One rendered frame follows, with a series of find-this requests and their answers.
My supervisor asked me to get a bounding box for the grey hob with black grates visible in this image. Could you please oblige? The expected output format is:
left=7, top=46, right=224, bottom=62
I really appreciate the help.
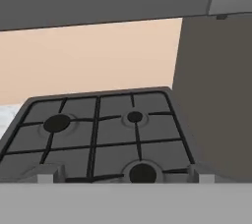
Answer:
left=0, top=85, right=199, bottom=185

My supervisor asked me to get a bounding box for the dark brown tall cupboard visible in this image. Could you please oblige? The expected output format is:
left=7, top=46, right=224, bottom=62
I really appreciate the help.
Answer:
left=171, top=11, right=252, bottom=184

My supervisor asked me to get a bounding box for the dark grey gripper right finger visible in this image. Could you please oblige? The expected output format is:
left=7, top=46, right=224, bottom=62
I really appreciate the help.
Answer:
left=186, top=163, right=240, bottom=185

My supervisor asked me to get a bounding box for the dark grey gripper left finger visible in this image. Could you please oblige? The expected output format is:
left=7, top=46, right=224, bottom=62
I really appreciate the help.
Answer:
left=13, top=163, right=66, bottom=185

